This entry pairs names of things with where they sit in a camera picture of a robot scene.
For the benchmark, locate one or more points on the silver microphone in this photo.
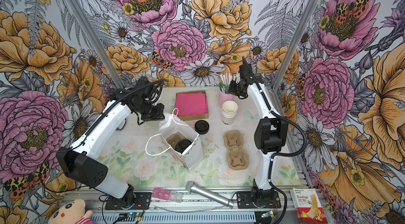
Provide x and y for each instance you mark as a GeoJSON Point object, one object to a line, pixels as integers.
{"type": "Point", "coordinates": [192, 187]}

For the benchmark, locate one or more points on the brown cardboard napkin tray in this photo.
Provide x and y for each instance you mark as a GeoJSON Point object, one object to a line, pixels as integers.
{"type": "Point", "coordinates": [195, 117]}

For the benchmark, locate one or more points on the bandage box red white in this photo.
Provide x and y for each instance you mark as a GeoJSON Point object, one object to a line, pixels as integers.
{"type": "Point", "coordinates": [308, 207]}

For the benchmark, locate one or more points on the pink plastic clip box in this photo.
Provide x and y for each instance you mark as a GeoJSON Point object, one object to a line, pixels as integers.
{"type": "Point", "coordinates": [167, 195]}

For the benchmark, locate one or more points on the white paper gift bag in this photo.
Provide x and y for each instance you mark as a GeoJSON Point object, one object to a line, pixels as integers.
{"type": "Point", "coordinates": [171, 130]}

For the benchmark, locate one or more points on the plush doll toy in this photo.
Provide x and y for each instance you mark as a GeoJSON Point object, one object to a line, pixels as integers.
{"type": "Point", "coordinates": [74, 212]}

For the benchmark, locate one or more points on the stack of white paper cups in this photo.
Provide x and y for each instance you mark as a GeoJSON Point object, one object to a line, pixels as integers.
{"type": "Point", "coordinates": [229, 110]}

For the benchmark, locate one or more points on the pink napkin stack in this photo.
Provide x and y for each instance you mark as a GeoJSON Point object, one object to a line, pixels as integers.
{"type": "Point", "coordinates": [190, 104]}

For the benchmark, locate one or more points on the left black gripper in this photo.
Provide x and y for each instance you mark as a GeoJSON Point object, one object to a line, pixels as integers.
{"type": "Point", "coordinates": [157, 116]}

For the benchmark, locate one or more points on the brown pulp cup carrier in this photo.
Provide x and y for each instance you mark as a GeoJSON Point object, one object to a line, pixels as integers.
{"type": "Point", "coordinates": [237, 158]}

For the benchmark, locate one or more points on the pink straw holder cup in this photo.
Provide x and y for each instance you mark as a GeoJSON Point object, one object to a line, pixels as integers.
{"type": "Point", "coordinates": [223, 97]}

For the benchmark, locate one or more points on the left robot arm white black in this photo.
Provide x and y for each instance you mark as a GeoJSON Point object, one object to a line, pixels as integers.
{"type": "Point", "coordinates": [79, 162]}

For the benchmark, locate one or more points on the black plastic cup lid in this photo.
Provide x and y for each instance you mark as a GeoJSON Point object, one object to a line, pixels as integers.
{"type": "Point", "coordinates": [182, 145]}

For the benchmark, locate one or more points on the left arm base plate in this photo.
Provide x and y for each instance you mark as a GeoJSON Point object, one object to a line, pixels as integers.
{"type": "Point", "coordinates": [140, 201]}

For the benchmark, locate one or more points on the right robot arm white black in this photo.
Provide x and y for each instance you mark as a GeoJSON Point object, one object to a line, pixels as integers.
{"type": "Point", "coordinates": [269, 137]}

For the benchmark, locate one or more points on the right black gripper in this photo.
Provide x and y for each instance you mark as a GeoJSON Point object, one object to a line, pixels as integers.
{"type": "Point", "coordinates": [231, 89]}

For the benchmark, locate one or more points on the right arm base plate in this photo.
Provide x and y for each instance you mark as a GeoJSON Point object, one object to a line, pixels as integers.
{"type": "Point", "coordinates": [249, 200]}

